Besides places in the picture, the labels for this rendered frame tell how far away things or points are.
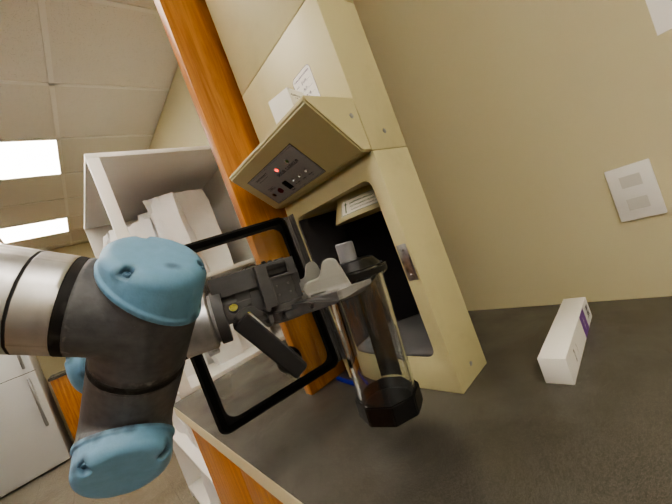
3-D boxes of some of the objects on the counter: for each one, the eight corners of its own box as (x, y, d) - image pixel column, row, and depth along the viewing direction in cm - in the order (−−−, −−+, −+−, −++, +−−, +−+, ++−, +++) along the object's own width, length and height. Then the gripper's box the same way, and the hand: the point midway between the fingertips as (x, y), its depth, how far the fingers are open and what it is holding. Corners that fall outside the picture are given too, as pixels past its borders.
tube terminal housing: (403, 333, 97) (314, 100, 95) (511, 331, 73) (395, 17, 71) (348, 377, 81) (241, 97, 79) (464, 394, 56) (312, -13, 54)
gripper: (201, 282, 34) (367, 233, 41) (207, 280, 48) (328, 245, 56) (224, 357, 34) (385, 296, 41) (223, 333, 49) (342, 291, 56)
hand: (353, 285), depth 48 cm, fingers closed on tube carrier, 9 cm apart
